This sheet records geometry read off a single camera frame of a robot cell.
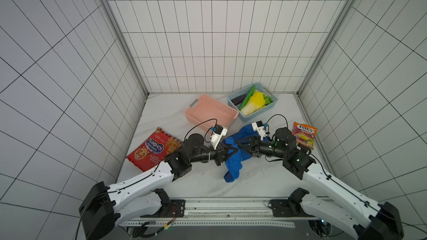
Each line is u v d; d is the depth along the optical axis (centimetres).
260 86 118
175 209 72
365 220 40
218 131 61
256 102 103
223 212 73
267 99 106
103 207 39
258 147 61
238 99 111
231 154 65
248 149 63
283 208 72
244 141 65
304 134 95
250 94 112
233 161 65
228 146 65
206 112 109
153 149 88
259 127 68
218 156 59
